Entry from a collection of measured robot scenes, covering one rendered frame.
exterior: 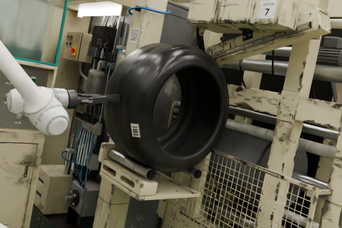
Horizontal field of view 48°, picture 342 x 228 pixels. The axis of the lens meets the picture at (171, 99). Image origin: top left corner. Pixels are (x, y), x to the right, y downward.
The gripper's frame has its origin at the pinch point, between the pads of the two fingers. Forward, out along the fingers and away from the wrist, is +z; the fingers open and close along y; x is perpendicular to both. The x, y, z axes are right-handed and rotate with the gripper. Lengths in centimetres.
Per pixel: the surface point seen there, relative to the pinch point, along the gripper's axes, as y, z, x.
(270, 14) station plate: -32, 57, -40
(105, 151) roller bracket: 22.9, 11.0, 30.7
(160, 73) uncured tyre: -12.4, 15.0, -11.9
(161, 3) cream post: 25, 41, -45
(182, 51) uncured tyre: -10.5, 27.6, -21.5
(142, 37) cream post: 25.1, 30.1, -26.7
